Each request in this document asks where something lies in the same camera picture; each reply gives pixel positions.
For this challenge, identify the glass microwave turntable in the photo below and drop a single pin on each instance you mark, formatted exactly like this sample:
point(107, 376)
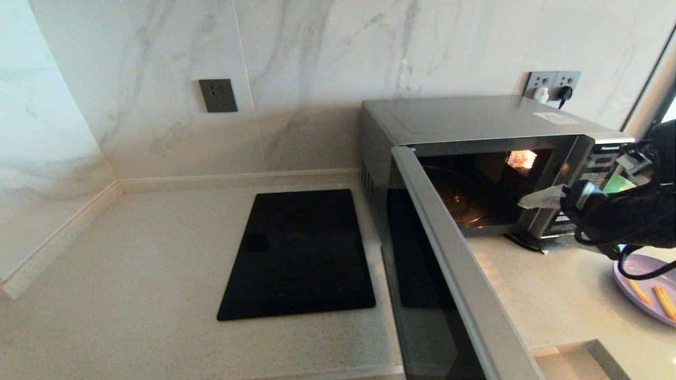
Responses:
point(459, 203)

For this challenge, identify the black glass induction cooktop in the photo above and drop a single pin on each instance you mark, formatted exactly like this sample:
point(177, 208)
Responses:
point(301, 253)

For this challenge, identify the silver black microwave oven body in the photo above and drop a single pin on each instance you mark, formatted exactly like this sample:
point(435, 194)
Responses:
point(475, 116)

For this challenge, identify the dark grey single wall socket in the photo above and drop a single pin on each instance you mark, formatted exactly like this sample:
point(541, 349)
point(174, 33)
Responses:
point(218, 95)

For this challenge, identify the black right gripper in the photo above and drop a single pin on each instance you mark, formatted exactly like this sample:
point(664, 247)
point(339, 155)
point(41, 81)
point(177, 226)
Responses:
point(583, 203)

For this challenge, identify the grey wall power socket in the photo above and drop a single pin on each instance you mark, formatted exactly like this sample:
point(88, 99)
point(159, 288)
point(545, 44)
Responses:
point(570, 78)
point(536, 79)

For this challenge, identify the white power plug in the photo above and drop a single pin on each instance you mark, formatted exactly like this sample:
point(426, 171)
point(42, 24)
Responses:
point(541, 95)

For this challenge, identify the black power plug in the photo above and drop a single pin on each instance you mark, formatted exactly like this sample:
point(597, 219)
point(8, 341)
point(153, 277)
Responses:
point(565, 94)

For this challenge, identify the purple plastic plate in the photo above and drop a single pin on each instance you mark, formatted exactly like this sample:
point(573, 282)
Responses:
point(634, 306)

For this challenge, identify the green plastic cutting board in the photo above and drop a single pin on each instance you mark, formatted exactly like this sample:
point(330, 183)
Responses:
point(618, 184)

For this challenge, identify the black rubber pad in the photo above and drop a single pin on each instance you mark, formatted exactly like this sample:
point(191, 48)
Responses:
point(528, 241)

